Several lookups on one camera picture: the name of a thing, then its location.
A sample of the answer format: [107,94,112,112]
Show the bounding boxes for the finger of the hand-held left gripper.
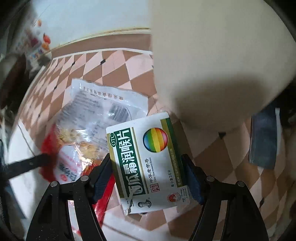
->
[6,153,55,180]

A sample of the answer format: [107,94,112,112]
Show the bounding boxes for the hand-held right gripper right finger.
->
[180,154,267,241]

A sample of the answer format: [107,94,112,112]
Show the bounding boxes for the green white medicine box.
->
[106,111,193,215]

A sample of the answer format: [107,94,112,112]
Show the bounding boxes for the cream utensil holder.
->
[148,0,296,134]

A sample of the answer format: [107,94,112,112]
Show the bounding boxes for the colourful wall stickers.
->
[24,19,53,68]

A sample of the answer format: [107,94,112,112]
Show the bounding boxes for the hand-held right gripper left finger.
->
[25,154,115,241]

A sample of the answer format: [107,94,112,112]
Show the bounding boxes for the dark blue phone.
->
[248,108,282,170]

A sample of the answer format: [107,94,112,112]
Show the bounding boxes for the red white plastic bag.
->
[39,78,149,235]

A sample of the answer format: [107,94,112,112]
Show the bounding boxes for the checkered tablecloth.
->
[0,29,296,241]

